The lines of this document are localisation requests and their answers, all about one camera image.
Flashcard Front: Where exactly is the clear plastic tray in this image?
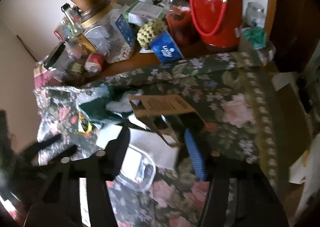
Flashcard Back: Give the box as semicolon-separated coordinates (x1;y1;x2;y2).
116;144;156;192

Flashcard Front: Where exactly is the brown cardboard package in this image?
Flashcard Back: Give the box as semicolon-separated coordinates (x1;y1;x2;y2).
129;95;205;147

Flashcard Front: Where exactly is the teal plastic wrapper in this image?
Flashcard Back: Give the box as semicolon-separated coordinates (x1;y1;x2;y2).
76;84;143;128

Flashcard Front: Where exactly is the yellow green candy wrapper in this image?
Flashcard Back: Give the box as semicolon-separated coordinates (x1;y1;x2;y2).
77;111;93;138

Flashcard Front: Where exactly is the white paper sheet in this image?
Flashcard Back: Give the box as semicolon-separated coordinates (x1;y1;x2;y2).
96;121;179;170

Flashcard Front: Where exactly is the floral green tablecloth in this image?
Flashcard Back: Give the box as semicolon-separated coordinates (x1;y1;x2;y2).
34;51;279;227

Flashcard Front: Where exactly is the black-lid glass jar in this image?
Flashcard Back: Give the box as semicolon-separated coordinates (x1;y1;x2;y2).
43;42;85;86

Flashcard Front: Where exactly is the small red-label jar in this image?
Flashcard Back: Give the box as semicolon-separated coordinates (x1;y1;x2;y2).
85;52;104;74

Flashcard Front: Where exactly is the blue paper cup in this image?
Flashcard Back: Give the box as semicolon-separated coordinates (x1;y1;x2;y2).
149;30;184;64

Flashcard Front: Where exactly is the teal crumpled cloth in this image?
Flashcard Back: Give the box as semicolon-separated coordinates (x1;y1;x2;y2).
242;26;267;50

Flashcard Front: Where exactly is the clear jar gold lid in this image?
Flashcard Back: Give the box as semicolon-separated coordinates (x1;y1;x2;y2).
81;5;136;64

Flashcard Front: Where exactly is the red-capped sauce bottle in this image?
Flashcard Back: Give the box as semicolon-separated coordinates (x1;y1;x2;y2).
164;0;196;46

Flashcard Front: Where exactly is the small glass jar white lid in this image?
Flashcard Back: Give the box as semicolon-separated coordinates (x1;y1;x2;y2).
244;2;266;28

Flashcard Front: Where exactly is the red thermos jug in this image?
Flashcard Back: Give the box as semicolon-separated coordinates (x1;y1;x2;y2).
189;0;242;49

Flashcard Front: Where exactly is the green white medicine box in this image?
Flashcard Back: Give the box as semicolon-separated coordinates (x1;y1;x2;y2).
125;1;165;26

